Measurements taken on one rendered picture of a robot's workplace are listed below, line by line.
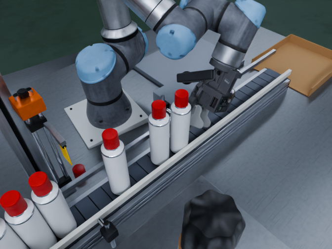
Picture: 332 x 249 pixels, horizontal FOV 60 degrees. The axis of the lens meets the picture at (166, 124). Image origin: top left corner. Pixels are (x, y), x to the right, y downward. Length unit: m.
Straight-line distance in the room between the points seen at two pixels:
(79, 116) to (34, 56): 2.12
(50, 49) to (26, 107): 2.62
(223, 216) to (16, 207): 0.35
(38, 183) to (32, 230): 0.10
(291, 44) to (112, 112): 0.91
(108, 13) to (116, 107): 0.28
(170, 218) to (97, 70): 0.43
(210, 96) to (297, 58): 0.71
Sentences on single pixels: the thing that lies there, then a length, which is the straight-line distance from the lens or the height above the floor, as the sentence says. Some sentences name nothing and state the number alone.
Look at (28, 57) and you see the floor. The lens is 3.10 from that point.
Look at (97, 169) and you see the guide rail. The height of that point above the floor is 0.96.
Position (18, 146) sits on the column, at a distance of 0.67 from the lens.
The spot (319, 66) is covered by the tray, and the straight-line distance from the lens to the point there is 1.37.
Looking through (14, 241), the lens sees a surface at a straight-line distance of 0.63.
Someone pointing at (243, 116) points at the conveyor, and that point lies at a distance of 0.95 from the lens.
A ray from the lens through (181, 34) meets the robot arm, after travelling 0.60.
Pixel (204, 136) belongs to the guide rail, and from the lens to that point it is 0.82.
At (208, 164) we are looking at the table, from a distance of 0.86.
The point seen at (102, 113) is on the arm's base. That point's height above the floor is 0.90.
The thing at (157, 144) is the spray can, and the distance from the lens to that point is 0.72.
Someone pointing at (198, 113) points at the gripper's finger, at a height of 1.00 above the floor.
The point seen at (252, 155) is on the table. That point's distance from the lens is 0.91.
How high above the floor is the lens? 1.52
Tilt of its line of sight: 46 degrees down
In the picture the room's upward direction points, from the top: straight up
